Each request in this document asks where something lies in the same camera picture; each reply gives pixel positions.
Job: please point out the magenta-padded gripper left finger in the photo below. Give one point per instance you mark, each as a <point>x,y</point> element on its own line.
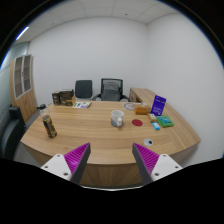
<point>60,165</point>

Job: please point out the white mug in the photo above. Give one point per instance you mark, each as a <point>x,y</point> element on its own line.
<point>116,118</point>

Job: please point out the green flat box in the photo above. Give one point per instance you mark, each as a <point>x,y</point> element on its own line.
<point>165,121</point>

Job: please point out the wooden shelf cabinet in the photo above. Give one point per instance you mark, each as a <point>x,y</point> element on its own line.
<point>25,100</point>

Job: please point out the flat round red coaster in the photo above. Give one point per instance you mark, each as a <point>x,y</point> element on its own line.
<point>137,122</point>

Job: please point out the ceiling light panel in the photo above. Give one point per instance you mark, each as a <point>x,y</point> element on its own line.
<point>22,33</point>

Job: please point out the round grey disc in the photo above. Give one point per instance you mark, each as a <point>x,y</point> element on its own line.
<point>128,106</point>

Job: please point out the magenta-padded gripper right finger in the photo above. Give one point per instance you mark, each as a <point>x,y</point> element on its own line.
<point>161,165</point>

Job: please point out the black chair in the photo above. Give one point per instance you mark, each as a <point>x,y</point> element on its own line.
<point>83,89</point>

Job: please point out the wooden side desk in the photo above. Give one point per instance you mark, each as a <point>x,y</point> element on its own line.
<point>141,94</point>

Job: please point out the large dark brown box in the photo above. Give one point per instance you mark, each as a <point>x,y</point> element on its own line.
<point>66,93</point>

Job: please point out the black armchair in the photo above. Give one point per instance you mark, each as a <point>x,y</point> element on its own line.
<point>10,133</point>

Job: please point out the tan cardboard box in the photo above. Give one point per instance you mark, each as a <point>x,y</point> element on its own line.
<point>70,102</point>

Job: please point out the small blue box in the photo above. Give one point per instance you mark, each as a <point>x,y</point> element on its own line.
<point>155,126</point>

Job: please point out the purple sign card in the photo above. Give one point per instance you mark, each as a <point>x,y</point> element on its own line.
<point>158,105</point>

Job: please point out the grey waste bin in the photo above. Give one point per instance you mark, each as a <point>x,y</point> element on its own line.
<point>42,106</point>

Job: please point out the white and green pamphlet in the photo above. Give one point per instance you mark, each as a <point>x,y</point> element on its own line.
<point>81,105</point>

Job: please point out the small pale box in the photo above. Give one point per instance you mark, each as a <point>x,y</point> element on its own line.
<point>151,116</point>

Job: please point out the clear bottle with black cap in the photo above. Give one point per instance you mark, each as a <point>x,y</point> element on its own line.
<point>49,126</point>

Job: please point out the grey mesh office chair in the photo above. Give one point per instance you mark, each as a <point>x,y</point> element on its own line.
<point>111,90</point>

